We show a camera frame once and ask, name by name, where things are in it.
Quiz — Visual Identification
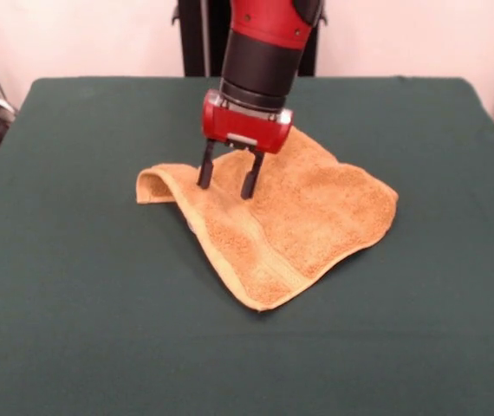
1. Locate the dark green table cloth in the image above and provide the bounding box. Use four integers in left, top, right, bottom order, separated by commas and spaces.
0, 75, 494, 416

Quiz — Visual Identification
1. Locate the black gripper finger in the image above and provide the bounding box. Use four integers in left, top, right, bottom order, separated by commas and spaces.
240, 151, 266, 200
196, 138, 218, 190

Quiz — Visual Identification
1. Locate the orange terry towel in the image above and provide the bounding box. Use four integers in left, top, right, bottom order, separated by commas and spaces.
135, 125, 400, 313

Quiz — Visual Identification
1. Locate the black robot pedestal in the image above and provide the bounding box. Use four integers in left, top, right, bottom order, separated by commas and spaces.
171, 0, 329, 78

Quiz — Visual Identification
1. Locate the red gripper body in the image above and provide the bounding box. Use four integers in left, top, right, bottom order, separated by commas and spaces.
202, 89, 295, 155

